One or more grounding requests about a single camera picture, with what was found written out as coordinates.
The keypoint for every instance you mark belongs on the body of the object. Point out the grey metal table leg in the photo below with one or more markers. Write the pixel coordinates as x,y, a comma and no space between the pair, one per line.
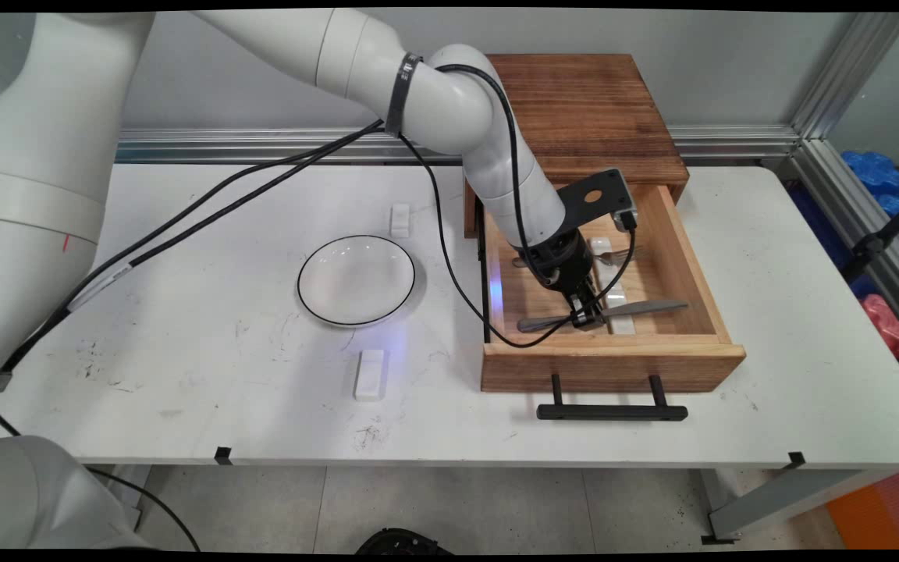
777,499

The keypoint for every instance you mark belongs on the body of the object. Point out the small grey wrist camera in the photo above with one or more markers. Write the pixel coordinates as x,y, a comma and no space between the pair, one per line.
626,220

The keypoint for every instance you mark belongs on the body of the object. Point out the red plastic bag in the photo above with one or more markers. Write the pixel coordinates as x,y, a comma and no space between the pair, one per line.
886,320

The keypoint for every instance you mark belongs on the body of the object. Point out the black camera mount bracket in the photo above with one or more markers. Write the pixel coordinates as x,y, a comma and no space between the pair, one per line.
618,190

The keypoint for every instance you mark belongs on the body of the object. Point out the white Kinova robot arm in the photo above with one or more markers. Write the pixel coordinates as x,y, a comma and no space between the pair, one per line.
51,156

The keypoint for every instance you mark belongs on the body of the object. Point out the white ceramic cutlery rest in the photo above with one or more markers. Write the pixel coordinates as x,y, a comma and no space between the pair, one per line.
400,220
602,248
621,321
370,375

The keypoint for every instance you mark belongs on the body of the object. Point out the slanted aluminium frame rail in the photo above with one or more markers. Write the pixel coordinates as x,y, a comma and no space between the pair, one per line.
855,211

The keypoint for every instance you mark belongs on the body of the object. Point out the blue bubble wrap pile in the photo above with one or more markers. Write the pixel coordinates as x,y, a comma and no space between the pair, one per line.
875,172

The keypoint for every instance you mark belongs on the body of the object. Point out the light wooden drawer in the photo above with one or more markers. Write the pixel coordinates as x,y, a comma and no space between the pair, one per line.
652,343

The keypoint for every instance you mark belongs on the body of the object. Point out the white table leg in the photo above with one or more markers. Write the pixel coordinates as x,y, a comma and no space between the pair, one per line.
129,480

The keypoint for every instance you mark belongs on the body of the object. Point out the upright aluminium frame post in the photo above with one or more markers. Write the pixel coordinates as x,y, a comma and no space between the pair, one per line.
847,70

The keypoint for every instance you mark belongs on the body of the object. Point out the black round floor object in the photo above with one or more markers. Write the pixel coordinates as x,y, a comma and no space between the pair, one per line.
403,542

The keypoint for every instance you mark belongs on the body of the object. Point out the small black table clip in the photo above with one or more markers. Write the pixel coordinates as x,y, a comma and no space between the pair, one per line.
797,460
222,456

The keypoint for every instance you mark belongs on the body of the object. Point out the silver metal fork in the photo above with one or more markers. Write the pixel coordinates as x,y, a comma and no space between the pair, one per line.
621,255

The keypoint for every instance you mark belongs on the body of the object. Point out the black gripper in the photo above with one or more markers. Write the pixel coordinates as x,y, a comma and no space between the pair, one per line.
563,261

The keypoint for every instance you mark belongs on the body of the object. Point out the white plate with black rim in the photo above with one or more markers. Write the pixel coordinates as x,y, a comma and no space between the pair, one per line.
356,281

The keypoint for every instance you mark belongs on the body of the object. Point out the silver metal table knife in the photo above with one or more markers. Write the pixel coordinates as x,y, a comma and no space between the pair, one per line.
652,307

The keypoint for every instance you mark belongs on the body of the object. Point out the long aluminium wall rail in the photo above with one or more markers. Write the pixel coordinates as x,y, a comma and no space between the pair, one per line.
262,144

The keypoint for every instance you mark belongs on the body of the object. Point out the orange box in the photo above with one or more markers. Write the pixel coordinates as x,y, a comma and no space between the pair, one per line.
886,511

